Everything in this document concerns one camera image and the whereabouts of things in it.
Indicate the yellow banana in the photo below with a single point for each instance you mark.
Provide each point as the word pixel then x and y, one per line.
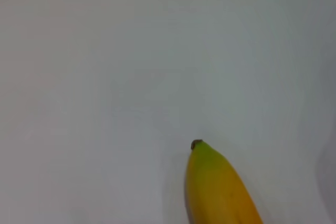
pixel 220 190

